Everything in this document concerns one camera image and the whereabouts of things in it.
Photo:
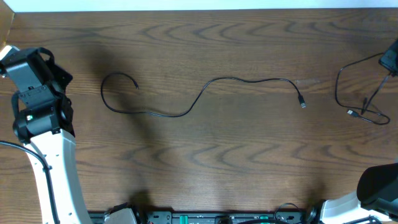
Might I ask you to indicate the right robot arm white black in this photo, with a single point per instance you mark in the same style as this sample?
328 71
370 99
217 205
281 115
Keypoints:
375 198

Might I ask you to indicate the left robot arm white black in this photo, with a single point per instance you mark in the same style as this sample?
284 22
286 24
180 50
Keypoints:
43 118

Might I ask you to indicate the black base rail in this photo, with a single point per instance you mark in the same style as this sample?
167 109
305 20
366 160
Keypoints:
168 216

